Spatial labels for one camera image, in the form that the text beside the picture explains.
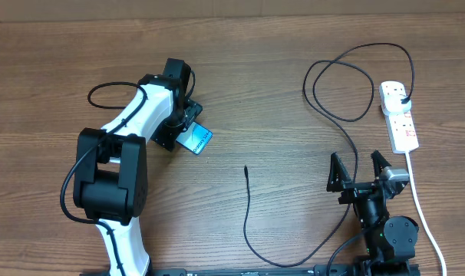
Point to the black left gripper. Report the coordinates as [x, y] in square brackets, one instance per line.
[192, 109]

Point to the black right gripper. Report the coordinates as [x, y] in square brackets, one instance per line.
[338, 181]

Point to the Samsung Galaxy smartphone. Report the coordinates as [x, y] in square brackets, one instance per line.
[195, 138]

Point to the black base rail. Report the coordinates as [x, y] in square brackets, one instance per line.
[255, 272]

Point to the white USB charger adapter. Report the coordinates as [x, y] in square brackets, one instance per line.
[393, 104]

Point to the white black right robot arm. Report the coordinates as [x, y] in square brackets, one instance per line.
[390, 241]

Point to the white power strip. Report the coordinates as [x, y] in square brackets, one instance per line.
[400, 127]

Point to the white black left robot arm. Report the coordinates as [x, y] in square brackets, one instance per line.
[110, 173]

